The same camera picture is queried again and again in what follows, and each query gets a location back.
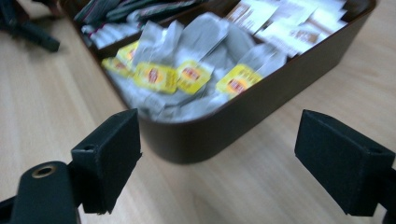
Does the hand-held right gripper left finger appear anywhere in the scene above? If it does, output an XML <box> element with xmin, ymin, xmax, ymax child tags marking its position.
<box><xmin>70</xmin><ymin>108</ymin><xmax>143</xmax><ymax>216</ymax></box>

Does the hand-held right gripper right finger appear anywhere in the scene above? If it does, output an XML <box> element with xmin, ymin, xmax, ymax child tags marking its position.
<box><xmin>293</xmin><ymin>108</ymin><xmax>396</xmax><ymax>217</ymax></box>

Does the pile of yellow-label tea bags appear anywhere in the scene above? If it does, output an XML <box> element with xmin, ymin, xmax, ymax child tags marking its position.
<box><xmin>101</xmin><ymin>12</ymin><xmax>288</xmax><ymax>124</ymax></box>

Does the dark metal compartment tray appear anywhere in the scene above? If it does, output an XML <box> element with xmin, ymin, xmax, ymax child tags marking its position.
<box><xmin>59</xmin><ymin>0</ymin><xmax>378</xmax><ymax>165</ymax></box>

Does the pile of silver white packets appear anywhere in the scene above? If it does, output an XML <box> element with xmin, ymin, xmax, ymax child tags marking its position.
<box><xmin>81</xmin><ymin>21</ymin><xmax>142</xmax><ymax>50</ymax></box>

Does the pile of dark green packets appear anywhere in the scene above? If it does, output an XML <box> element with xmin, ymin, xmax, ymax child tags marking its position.
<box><xmin>73</xmin><ymin>0</ymin><xmax>207</xmax><ymax>26</ymax></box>

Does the pile of white brown sachets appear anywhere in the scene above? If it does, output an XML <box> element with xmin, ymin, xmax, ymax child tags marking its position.
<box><xmin>225</xmin><ymin>0</ymin><xmax>349</xmax><ymax>59</ymax></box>

